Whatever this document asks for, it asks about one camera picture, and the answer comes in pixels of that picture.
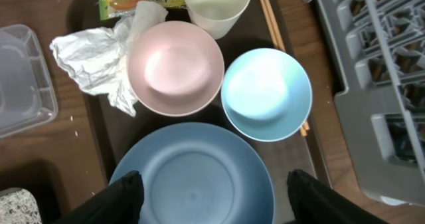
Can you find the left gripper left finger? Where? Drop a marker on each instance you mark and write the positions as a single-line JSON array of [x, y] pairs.
[[120, 202]]

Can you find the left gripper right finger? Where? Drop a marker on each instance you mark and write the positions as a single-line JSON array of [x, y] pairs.
[[314, 202]]

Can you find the dark blue plate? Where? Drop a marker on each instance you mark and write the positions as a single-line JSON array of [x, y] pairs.
[[195, 172]]

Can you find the light blue bowl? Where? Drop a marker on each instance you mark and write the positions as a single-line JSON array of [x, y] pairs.
[[241, 91]]

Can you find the pink bowl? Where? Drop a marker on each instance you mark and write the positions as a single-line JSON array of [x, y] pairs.
[[175, 68]]

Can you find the cream plastic cup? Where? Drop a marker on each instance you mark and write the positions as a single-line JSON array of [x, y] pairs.
[[216, 17]]

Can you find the grey dishwasher rack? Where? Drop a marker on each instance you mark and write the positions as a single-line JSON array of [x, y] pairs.
[[378, 50]]

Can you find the clear plastic bin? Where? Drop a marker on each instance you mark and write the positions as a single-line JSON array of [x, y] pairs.
[[28, 99]]

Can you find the crumpled white napkin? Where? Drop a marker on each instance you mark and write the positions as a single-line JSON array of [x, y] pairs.
[[96, 59]]

